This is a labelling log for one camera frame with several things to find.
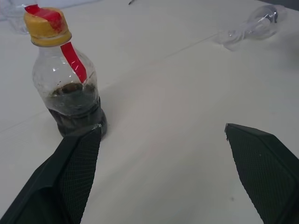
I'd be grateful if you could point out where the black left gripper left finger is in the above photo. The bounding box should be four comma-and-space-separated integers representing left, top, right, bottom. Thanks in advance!
0, 124, 103, 224

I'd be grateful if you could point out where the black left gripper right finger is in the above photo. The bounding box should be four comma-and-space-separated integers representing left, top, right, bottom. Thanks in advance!
224, 123, 299, 224

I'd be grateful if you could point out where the small bottle with red label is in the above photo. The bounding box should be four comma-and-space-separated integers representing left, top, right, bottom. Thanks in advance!
23, 4, 108, 140

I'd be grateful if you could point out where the clear glass tumbler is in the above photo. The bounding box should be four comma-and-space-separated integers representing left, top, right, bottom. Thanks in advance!
0, 0, 30, 35

